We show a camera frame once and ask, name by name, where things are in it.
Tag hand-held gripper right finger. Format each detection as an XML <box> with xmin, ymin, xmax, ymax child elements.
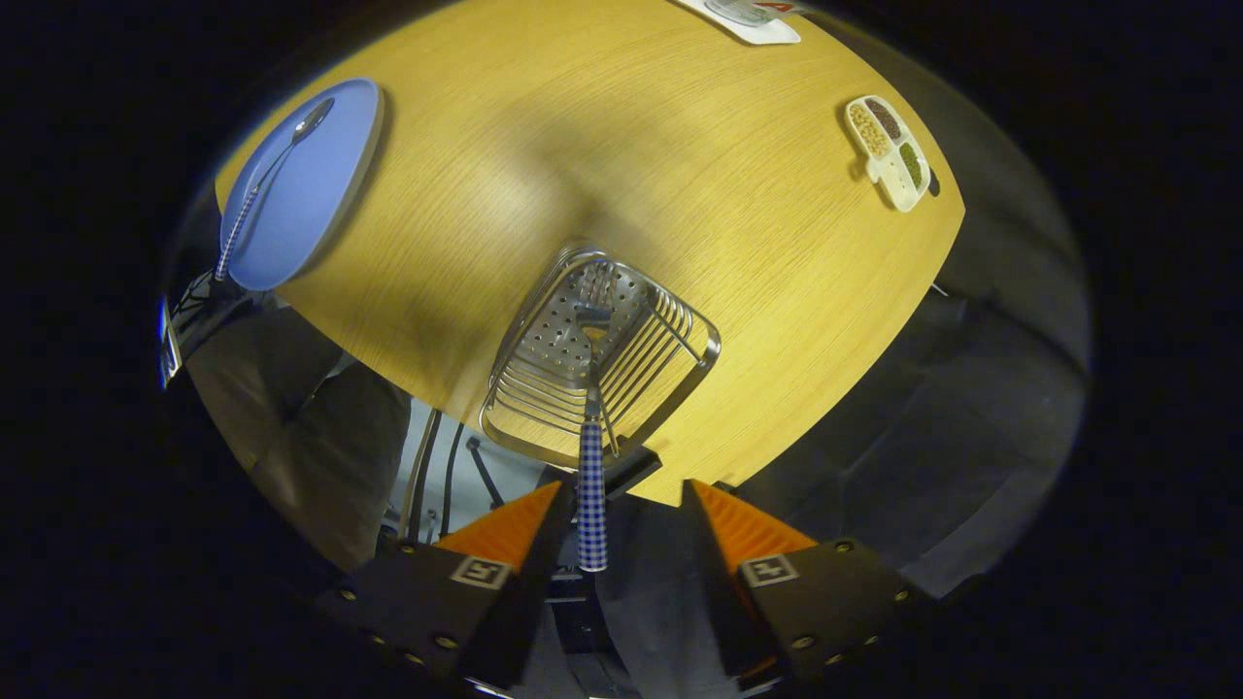
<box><xmin>680</xmin><ymin>478</ymin><xmax>938</xmax><ymax>692</ymax></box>

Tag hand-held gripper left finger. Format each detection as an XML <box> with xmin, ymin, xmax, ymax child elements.
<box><xmin>320</xmin><ymin>479</ymin><xmax>579</xmax><ymax>692</ymax></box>

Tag fork with blue checked handle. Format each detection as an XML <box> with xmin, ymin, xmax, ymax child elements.
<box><xmin>573</xmin><ymin>303</ymin><xmax>615</xmax><ymax>573</ymax></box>

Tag spoon with blue checked handle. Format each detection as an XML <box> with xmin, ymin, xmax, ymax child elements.
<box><xmin>214</xmin><ymin>96</ymin><xmax>336</xmax><ymax>283</ymax></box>

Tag black table clamp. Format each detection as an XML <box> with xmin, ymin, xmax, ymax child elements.
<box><xmin>604</xmin><ymin>445</ymin><xmax>663</xmax><ymax>499</ymax></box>

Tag person's grey trousers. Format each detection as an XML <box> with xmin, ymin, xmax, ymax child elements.
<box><xmin>185</xmin><ymin>306</ymin><xmax>414</xmax><ymax>574</ymax></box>

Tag black backdrop cloth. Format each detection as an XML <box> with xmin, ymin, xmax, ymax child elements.
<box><xmin>738</xmin><ymin>19</ymin><xmax>1093</xmax><ymax>598</ymax></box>

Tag blue round plate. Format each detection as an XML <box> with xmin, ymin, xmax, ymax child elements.
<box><xmin>218</xmin><ymin>78</ymin><xmax>386</xmax><ymax>292</ymax></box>

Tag white divided bean dish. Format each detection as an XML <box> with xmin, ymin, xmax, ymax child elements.
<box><xmin>843</xmin><ymin>94</ymin><xmax>933</xmax><ymax>214</ymax></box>

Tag white square coaster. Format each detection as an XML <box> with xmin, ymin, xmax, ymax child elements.
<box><xmin>675</xmin><ymin>0</ymin><xmax>803</xmax><ymax>47</ymax></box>

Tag metal wire cutlery basket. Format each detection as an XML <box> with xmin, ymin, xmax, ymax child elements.
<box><xmin>479</xmin><ymin>243</ymin><xmax>722</xmax><ymax>472</ymax></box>

